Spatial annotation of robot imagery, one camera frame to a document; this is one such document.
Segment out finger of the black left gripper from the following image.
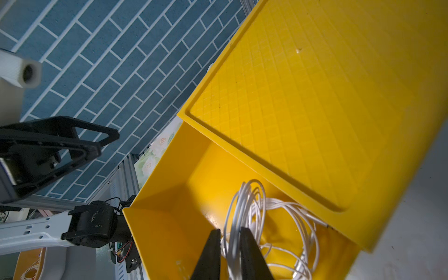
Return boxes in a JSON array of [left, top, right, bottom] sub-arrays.
[[14, 141, 102, 198], [22, 116, 120, 147]]

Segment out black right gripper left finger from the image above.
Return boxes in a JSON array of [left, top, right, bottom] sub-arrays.
[[190, 229, 221, 280]]

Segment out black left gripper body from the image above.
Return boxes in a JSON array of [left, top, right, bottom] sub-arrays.
[[1, 128, 61, 203]]

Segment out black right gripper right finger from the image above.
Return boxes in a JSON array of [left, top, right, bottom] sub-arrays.
[[240, 227, 274, 280]]

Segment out white wired earphones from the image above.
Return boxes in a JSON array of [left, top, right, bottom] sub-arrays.
[[14, 248, 46, 280], [220, 179, 328, 280]]

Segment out yellow plastic drawer cabinet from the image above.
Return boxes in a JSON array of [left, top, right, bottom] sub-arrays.
[[124, 1, 448, 280]]

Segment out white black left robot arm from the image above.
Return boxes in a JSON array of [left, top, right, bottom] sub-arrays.
[[1, 116, 131, 254]]

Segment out floral table mat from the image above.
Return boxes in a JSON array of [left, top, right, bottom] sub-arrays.
[[134, 116, 183, 189]]

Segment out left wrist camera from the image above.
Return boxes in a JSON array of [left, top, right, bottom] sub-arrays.
[[0, 48, 42, 127]]

